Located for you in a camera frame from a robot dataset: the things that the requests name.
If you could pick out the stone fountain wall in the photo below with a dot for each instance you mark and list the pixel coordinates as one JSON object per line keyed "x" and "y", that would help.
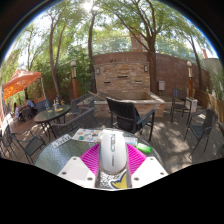
{"x": 123, "y": 76}

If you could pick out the black metal patio chair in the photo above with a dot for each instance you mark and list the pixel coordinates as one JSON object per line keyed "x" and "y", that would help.
{"x": 220, "y": 140}

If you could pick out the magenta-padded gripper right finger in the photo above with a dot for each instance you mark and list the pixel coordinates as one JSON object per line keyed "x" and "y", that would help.
{"x": 150, "y": 170}

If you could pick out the wooden lamp post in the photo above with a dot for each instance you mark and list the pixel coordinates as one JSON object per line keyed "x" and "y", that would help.
{"x": 190, "y": 80}
{"x": 74, "y": 83}

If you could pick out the orange canopy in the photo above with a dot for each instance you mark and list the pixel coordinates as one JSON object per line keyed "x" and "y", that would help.
{"x": 21, "y": 83}

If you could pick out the person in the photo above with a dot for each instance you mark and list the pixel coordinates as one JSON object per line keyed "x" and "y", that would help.
{"x": 29, "y": 103}
{"x": 16, "y": 110}

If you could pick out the black and white striped sheet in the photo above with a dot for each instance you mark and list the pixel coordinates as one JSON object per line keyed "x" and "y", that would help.
{"x": 61, "y": 140}

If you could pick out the white computer mouse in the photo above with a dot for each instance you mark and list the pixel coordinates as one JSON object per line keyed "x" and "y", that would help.
{"x": 113, "y": 153}

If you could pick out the black slatted patio chair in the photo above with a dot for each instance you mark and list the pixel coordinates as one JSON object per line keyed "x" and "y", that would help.
{"x": 123, "y": 111}

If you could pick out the black metal frame chair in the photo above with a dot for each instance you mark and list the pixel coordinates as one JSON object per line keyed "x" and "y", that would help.
{"x": 33, "y": 145}

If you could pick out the colourful printed leaflet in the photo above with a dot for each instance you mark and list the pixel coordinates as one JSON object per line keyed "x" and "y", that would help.
{"x": 86, "y": 135}

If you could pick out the blue-backed metal chair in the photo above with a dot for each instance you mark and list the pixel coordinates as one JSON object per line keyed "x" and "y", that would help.
{"x": 180, "y": 94}

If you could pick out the green marker pen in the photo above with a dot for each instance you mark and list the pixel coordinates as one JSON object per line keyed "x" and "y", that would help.
{"x": 143, "y": 147}

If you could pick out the small white box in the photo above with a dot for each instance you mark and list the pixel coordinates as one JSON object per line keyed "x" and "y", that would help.
{"x": 130, "y": 140}

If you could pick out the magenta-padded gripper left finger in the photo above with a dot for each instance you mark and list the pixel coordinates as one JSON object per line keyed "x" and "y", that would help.
{"x": 75, "y": 170}

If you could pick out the black mesh armchair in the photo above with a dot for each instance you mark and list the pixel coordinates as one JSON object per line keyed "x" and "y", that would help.
{"x": 210, "y": 117}

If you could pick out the dark wicker patio chair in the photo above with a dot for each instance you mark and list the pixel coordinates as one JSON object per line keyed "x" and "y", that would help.
{"x": 80, "y": 121}
{"x": 81, "y": 101}

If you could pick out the wooden slat fence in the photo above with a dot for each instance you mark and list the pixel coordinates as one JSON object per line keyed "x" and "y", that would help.
{"x": 213, "y": 103}

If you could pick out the black wall lantern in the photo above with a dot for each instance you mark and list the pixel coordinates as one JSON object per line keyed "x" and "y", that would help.
{"x": 97, "y": 71}
{"x": 146, "y": 68}

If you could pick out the blue patio chair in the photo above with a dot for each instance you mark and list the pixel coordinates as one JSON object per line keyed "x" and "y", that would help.
{"x": 43, "y": 105}

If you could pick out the round dark patio table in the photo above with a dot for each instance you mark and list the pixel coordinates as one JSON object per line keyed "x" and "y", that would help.
{"x": 51, "y": 113}

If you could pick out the large forked tree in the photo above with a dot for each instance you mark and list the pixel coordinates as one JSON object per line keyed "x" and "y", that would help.
{"x": 152, "y": 66}

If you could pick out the grey wall utility box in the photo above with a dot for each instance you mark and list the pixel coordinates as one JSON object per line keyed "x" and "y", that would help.
{"x": 161, "y": 85}

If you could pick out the yellow duck-shaped mouse pad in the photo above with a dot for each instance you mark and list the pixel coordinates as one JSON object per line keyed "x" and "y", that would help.
{"x": 120, "y": 182}

